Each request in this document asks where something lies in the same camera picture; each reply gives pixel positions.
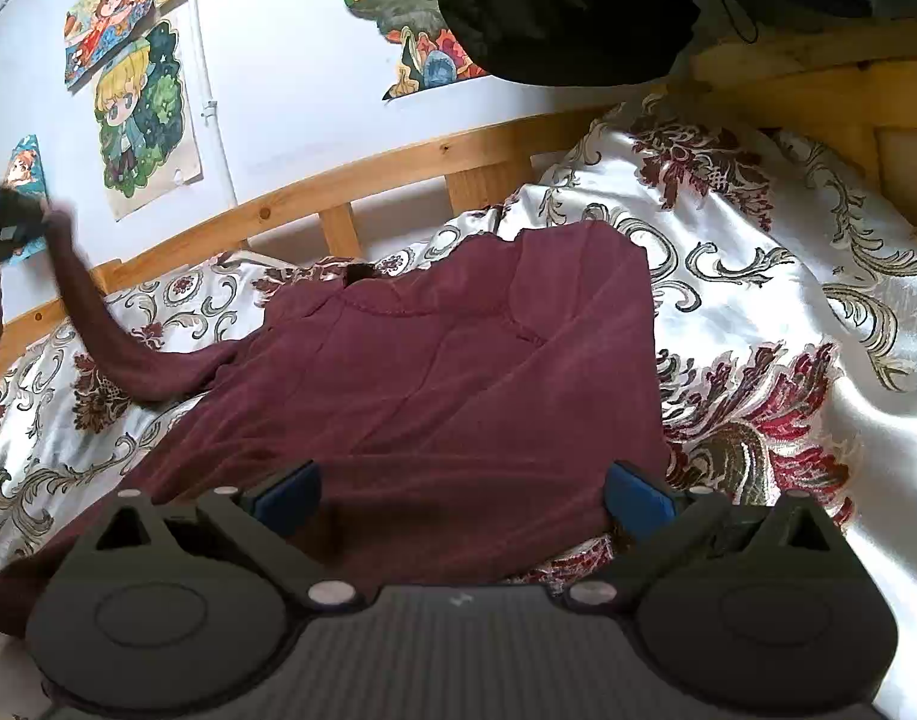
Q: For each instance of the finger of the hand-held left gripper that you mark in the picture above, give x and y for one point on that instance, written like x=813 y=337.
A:
x=35 y=221

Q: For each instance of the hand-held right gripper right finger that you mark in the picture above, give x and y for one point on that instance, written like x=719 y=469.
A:
x=638 y=499

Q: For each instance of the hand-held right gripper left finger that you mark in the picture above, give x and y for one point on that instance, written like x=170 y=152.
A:
x=290 y=496

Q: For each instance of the maroon sweatshirt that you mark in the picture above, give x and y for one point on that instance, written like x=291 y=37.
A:
x=428 y=390

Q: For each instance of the small blue character poster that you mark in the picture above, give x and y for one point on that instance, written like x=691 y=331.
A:
x=25 y=165

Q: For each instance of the blond child drawing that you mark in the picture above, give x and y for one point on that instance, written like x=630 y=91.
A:
x=143 y=120

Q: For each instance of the red-haired girl drawing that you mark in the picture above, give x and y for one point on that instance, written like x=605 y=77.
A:
x=106 y=22

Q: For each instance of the floral satin bedspread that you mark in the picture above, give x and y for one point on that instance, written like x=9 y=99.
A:
x=766 y=315

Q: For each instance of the landscape drawing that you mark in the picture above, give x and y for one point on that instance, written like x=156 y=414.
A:
x=413 y=52

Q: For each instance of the black jacket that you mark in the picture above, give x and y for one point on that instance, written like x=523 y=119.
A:
x=563 y=7

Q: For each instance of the white wall conduit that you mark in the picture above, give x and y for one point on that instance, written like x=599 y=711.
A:
x=207 y=90

